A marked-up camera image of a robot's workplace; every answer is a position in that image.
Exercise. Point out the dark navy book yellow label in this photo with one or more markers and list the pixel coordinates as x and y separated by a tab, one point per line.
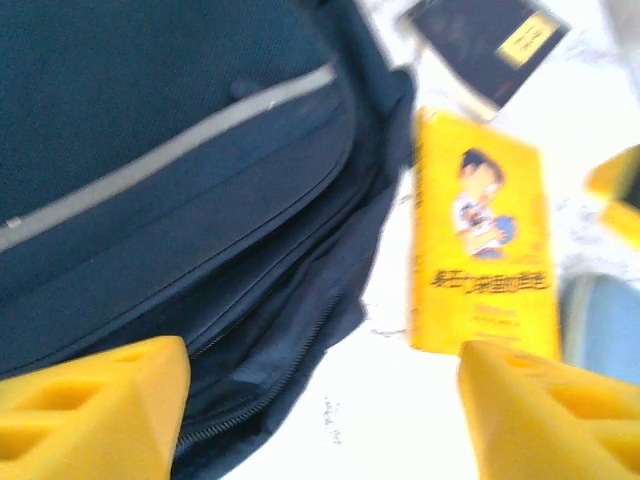
475	45

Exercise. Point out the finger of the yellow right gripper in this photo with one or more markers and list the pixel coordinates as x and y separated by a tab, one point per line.
612	175
625	225

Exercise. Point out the yellow cartoon cover book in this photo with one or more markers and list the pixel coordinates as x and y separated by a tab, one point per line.
480	300

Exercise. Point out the navy blue backpack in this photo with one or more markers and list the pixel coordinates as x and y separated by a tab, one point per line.
175	200

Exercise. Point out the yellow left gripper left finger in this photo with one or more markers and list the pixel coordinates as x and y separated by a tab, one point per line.
90	420

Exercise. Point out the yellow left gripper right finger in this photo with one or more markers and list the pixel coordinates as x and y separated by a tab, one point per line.
540	425

